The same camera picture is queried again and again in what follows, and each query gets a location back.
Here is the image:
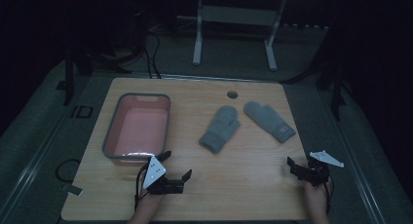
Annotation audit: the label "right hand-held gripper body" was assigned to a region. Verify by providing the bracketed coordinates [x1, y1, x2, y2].
[303, 150, 346, 188]

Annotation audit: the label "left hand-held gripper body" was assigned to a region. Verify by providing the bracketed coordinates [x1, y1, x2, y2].
[141, 155, 185, 196]

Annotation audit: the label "pink basin with grey rim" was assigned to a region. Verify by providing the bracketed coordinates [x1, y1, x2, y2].
[101, 93, 171, 167]

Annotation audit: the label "grey mitten with label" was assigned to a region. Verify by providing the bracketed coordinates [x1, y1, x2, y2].
[243, 100, 297, 144]

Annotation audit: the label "plain grey mitten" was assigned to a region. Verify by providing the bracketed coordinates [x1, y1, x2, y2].
[198, 104, 243, 155]

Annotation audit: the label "person's right hand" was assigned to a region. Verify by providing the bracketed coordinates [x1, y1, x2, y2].
[303, 177, 333, 213]

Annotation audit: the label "person's left hand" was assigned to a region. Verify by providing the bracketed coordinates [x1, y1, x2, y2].
[137, 186, 166, 213]

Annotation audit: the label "grey tape strip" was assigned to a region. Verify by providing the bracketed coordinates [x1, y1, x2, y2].
[60, 183, 85, 198]

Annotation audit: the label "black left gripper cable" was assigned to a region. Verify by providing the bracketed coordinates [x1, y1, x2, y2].
[133, 162, 152, 212]

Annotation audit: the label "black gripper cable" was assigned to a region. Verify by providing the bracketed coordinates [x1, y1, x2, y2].
[133, 162, 152, 212]
[322, 174, 334, 215]

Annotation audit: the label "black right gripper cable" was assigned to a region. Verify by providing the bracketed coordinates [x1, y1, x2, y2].
[322, 174, 334, 215]

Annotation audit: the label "black cable loop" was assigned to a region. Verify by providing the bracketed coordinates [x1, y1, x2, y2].
[55, 158, 82, 183]

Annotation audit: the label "black floor cables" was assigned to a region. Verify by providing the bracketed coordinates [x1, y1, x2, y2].
[141, 30, 163, 80]

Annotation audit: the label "white metal desk frame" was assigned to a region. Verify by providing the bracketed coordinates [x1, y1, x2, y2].
[192, 0, 288, 72]

